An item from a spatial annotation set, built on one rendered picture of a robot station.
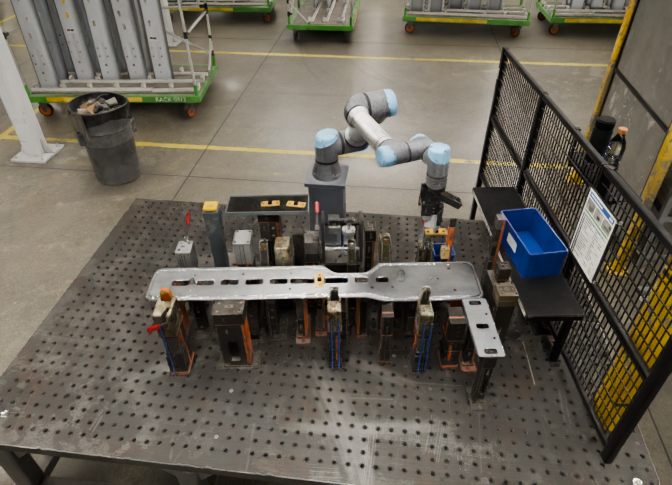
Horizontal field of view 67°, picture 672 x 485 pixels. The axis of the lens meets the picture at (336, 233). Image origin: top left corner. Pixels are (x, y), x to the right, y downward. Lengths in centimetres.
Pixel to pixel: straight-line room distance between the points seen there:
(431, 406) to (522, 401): 36
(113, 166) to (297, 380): 317
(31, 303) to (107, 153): 148
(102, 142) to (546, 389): 384
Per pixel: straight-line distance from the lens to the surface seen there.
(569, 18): 904
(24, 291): 412
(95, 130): 467
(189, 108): 595
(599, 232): 203
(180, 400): 221
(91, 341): 254
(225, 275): 220
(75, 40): 652
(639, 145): 401
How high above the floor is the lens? 246
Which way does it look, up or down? 38 degrees down
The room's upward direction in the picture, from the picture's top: straight up
